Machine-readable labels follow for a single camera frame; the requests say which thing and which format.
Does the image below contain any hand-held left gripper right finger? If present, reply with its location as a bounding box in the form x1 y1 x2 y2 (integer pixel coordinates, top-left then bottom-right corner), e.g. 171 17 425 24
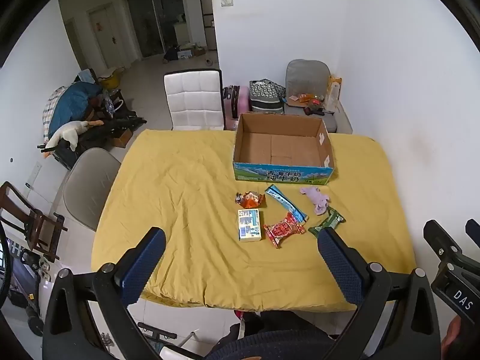
318 227 442 360

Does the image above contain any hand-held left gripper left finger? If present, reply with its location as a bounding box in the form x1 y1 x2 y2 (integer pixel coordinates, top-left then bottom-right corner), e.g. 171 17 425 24
42 227 166 360

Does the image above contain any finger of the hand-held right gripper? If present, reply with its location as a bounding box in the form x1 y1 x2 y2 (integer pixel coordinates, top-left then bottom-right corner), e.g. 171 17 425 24
465 218 480 250
424 219 464 271

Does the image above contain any green snack packet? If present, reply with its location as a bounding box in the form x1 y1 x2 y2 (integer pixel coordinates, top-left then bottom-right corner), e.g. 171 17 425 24
308 206 346 238

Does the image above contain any red snack packet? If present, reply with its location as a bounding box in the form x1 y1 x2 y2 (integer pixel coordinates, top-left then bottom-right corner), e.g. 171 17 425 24
263 212 307 249

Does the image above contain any purple plush toy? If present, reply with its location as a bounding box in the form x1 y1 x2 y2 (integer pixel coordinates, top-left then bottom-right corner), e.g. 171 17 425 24
299 186 332 216

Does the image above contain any long blue packet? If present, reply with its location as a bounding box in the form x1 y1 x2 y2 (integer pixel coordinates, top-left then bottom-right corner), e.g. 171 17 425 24
265 184 309 223

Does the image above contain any white and blue carton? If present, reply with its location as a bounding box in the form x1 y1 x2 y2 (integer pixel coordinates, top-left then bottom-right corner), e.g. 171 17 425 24
238 209 264 242

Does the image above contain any orange snack packet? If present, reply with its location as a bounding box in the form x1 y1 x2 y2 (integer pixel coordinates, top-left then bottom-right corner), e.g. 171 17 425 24
235 191 266 209

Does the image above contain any person's right hand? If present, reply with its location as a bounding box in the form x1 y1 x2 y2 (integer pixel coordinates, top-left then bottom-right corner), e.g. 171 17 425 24
441 315 464 360

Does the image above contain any person's dark clothing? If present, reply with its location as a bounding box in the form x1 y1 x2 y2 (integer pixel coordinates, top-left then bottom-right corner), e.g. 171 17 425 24
208 309 338 360

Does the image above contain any beige chair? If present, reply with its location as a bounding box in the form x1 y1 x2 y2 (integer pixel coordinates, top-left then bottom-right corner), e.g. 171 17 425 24
62 147 122 232

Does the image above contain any dark wooden chair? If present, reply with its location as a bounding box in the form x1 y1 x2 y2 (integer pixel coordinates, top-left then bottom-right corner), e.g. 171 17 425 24
0 181 69 263

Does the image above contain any black scooter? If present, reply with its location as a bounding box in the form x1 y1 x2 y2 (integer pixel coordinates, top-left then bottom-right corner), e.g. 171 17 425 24
20 266 47 337

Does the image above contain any small brown cardboard box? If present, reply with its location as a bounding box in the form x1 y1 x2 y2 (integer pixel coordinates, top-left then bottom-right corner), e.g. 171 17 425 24
112 129 134 149

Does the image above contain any bicycle wheel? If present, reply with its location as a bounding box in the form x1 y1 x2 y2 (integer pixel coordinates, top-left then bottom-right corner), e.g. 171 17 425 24
0 225 13 310

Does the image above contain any black folded stand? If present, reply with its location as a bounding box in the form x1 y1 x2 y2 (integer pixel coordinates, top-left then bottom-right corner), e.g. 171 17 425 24
37 116 148 151

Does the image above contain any white goose plush toy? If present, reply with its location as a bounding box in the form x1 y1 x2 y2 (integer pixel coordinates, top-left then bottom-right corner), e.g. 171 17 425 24
42 121 104 159

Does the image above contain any white padded chair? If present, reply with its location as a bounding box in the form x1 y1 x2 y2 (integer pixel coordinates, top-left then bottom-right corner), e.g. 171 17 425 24
164 68 226 132

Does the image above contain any clear plastic bag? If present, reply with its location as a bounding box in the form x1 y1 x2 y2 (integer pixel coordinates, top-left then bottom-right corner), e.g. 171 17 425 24
324 76 343 112

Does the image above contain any blue bedding bundle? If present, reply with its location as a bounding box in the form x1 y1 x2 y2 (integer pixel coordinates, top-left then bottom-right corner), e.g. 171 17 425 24
48 81 103 140

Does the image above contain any plaid cloth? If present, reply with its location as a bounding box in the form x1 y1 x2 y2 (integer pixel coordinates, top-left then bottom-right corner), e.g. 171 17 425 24
42 86 67 136

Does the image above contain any yellow bag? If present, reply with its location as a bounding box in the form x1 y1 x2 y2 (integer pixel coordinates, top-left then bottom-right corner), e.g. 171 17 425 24
98 67 127 91

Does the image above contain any black and white patterned bag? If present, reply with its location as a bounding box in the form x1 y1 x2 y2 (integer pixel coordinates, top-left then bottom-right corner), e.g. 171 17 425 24
249 79 286 115

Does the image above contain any pink suitcase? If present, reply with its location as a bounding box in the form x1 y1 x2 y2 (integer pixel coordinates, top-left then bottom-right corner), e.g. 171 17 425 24
222 85 251 131

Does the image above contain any grey armchair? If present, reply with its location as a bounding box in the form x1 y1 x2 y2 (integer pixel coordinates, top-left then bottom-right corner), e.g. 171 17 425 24
283 59 353 134

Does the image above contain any wooden door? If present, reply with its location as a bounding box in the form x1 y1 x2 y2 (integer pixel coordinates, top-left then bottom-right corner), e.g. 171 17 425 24
88 2 131 70

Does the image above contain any glass sliding door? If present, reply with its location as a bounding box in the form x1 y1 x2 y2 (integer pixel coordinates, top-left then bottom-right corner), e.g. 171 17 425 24
125 0 193 61

